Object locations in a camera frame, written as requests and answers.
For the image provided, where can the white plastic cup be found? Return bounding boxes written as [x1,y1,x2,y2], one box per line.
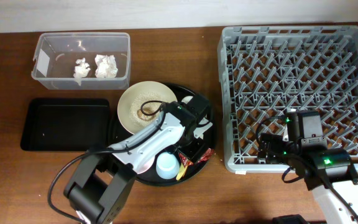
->
[181,96,193,104]

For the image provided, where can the red snack wrapper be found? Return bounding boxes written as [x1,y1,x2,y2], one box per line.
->
[179,148,214,167]

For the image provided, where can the light blue plastic cup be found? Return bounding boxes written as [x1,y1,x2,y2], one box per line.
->
[156,152,180,180]

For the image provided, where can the rice and food scraps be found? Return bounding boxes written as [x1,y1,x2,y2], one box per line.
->
[130,91,164,128]

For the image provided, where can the pink small bowl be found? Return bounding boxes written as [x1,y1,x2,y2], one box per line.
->
[137,156,155,174]

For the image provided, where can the beige large bowl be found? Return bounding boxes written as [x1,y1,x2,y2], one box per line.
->
[117,81,177,134]

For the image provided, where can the white tissue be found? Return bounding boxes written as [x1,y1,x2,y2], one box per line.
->
[73,58,91,85]
[94,55,118,78]

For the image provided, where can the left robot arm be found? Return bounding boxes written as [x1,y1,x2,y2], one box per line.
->
[63,95,213,223]

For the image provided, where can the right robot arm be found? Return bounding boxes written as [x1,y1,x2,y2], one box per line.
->
[255,110,358,223]

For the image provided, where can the grey dishwasher rack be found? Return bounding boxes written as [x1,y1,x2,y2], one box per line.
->
[217,26,358,174]

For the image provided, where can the clear plastic waste bin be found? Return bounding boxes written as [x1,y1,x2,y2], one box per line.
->
[31,32,131,90]

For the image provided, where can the yellow plastic knife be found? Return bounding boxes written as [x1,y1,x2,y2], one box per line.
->
[176,164,188,180]

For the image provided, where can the round black serving tray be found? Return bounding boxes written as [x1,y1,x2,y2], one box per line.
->
[108,82,217,187]

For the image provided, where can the black rectangular tray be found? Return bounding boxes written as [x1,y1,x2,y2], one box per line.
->
[20,98,110,151]

